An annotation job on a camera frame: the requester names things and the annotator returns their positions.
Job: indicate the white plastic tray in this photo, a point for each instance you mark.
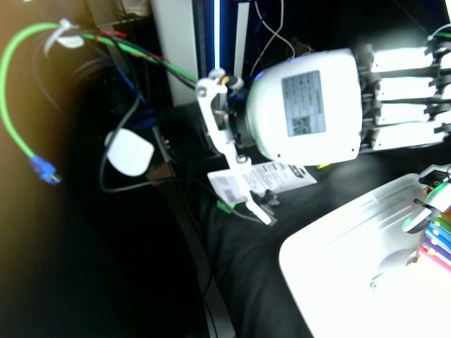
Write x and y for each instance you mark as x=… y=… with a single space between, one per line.
x=334 y=281

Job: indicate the white paper label card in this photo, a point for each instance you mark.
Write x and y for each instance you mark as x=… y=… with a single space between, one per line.
x=275 y=176

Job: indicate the black table cloth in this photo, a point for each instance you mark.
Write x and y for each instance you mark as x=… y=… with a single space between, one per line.
x=246 y=267

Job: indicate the white blue column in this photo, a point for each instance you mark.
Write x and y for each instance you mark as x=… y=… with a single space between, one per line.
x=179 y=42

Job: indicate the rainbow wooden xylophone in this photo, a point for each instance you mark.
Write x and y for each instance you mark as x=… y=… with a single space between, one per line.
x=437 y=243

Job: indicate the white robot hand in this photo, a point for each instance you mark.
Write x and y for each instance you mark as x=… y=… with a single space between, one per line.
x=419 y=218
x=271 y=112

